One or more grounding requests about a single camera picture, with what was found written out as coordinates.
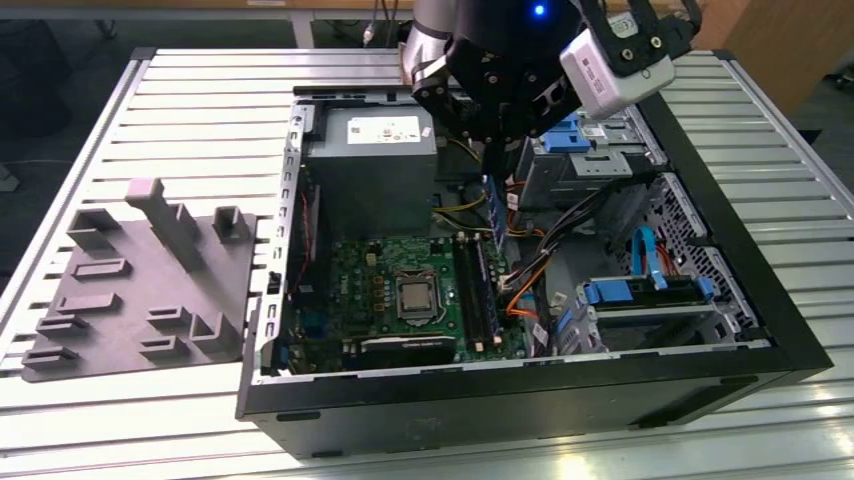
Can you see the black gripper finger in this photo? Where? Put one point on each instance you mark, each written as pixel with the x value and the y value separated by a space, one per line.
pixel 535 115
pixel 454 105

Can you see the RAM stick with label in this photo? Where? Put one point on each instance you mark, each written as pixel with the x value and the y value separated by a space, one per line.
pixel 496 210

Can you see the black RAM slot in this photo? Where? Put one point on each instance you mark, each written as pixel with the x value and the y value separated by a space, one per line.
pixel 460 280

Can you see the RAM stick black chips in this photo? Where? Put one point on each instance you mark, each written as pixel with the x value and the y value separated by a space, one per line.
pixel 482 300

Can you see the blue drive latch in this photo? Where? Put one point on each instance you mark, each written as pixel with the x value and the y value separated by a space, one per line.
pixel 568 142

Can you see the metal drive cage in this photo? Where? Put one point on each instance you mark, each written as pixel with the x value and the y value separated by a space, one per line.
pixel 601 167

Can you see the grey power supply unit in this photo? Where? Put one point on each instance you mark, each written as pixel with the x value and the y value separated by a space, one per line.
pixel 374 185

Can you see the white framed desk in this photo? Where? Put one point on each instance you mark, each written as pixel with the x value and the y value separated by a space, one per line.
pixel 304 30

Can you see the green motherboard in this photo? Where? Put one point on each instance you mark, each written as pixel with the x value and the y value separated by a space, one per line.
pixel 354 260

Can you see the hard disk in blue carrier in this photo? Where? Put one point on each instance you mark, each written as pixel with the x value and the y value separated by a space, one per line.
pixel 611 291

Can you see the silver CPU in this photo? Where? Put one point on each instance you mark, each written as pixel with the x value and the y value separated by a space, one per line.
pixel 416 295

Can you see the brown wooden cabinet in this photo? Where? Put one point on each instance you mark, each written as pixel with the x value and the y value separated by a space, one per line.
pixel 788 45

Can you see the metal disk bay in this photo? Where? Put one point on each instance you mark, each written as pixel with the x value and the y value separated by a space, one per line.
pixel 655 312

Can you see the CPU socket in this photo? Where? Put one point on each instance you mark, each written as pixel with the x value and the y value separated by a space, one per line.
pixel 417 321

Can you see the black graphics card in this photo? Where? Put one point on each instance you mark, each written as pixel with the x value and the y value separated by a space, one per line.
pixel 408 352

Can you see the grey parts rack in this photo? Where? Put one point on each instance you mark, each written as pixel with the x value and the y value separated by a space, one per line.
pixel 154 280

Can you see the black PC case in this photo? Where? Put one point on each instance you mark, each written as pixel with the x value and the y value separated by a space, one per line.
pixel 468 415

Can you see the grey stand foot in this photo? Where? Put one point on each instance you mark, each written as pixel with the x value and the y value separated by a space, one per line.
pixel 9 182

